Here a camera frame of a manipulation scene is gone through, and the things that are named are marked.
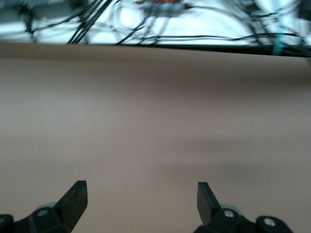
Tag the brown table cover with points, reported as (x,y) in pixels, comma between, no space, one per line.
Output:
(155,109)

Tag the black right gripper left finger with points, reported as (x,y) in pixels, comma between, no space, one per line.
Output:
(73,204)

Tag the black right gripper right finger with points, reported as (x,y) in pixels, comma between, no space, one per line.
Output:
(206,206)

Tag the black orange power strip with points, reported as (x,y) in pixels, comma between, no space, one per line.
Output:
(162,8)

